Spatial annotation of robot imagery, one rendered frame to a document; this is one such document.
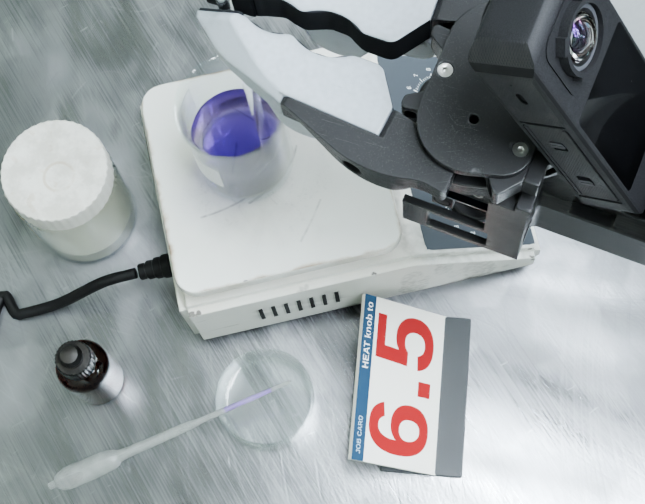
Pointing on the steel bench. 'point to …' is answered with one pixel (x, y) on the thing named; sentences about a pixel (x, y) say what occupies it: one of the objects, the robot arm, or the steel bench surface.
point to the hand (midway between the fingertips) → (229, 5)
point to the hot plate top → (262, 212)
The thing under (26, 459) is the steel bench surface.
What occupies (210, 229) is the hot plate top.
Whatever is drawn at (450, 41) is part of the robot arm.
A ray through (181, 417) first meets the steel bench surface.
